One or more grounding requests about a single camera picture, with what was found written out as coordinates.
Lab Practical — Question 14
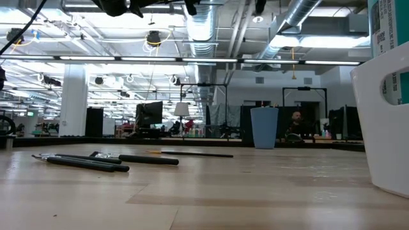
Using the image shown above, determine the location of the white building column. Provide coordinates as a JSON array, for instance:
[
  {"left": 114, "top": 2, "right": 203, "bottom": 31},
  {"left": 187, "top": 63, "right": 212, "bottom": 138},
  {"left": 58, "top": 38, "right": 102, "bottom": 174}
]
[{"left": 58, "top": 63, "right": 89, "bottom": 138}]

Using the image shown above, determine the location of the blue plastic cup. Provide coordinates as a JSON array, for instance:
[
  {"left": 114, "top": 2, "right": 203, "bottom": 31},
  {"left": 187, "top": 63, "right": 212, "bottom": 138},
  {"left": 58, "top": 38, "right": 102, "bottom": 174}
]
[{"left": 250, "top": 107, "right": 279, "bottom": 150}]

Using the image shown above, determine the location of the black cable loop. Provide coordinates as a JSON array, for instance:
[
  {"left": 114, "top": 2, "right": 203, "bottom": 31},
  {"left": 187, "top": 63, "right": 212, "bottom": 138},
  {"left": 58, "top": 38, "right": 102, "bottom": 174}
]
[{"left": 0, "top": 114, "right": 17, "bottom": 137}]

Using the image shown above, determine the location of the silver ventilation duct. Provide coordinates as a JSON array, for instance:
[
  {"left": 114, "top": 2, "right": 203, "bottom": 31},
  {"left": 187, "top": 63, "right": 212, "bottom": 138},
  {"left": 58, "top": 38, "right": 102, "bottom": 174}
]
[
  {"left": 184, "top": 0, "right": 220, "bottom": 106},
  {"left": 255, "top": 0, "right": 322, "bottom": 62}
]

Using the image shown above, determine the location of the white lampshade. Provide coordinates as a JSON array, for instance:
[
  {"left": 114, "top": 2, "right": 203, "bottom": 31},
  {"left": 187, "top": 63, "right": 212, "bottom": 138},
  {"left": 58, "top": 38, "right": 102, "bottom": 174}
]
[{"left": 173, "top": 102, "right": 190, "bottom": 118}]

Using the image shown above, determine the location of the black arch bracket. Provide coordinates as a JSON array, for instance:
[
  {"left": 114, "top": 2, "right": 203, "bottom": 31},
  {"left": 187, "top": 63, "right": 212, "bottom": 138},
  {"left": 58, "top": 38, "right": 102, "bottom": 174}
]
[{"left": 284, "top": 132, "right": 305, "bottom": 144}]

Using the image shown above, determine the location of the person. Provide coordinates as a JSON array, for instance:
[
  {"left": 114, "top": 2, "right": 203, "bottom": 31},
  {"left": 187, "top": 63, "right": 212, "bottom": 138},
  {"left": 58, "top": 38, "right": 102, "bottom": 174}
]
[{"left": 285, "top": 111, "right": 308, "bottom": 141}]

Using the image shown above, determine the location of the yellow hanging cord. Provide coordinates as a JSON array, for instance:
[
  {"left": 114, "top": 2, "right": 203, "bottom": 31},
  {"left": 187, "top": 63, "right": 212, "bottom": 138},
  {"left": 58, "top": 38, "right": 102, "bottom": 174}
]
[{"left": 289, "top": 47, "right": 297, "bottom": 81}]

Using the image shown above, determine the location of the black gantry frame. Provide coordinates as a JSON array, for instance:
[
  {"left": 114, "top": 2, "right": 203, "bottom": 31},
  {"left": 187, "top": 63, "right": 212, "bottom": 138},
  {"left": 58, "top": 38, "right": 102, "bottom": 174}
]
[
  {"left": 282, "top": 86, "right": 328, "bottom": 128},
  {"left": 179, "top": 82, "right": 228, "bottom": 137}
]

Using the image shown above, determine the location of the black monitor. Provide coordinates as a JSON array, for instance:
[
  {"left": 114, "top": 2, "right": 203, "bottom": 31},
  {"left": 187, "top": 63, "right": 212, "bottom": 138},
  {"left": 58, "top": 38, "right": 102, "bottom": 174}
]
[{"left": 135, "top": 101, "right": 164, "bottom": 129}]

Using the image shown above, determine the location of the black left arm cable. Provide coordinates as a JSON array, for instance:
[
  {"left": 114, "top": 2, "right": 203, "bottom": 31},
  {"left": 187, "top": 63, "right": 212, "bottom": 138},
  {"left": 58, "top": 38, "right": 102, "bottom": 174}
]
[{"left": 0, "top": 0, "right": 49, "bottom": 56}]

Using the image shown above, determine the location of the long ceiling light strip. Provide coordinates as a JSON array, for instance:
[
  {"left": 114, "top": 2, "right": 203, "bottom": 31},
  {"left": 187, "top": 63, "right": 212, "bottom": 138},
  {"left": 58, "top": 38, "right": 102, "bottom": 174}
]
[{"left": 0, "top": 55, "right": 362, "bottom": 66}]

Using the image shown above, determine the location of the black cabinet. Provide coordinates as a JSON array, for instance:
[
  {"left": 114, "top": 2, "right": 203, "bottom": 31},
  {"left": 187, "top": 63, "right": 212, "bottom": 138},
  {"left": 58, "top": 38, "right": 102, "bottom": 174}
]
[{"left": 85, "top": 107, "right": 104, "bottom": 138}]

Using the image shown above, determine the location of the white plastic tray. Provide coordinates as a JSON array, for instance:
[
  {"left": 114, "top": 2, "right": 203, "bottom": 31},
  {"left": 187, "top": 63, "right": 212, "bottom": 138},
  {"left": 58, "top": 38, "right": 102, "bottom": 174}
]
[{"left": 350, "top": 41, "right": 409, "bottom": 199}]

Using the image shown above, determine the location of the black ceiling device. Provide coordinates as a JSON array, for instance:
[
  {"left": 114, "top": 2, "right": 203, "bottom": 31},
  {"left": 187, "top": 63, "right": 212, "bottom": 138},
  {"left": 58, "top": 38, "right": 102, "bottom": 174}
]
[{"left": 146, "top": 30, "right": 162, "bottom": 48}]

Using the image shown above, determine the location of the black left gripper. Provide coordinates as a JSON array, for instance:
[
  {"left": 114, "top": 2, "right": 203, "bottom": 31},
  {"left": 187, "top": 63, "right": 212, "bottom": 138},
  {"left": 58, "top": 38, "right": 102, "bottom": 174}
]
[{"left": 91, "top": 0, "right": 199, "bottom": 19}]

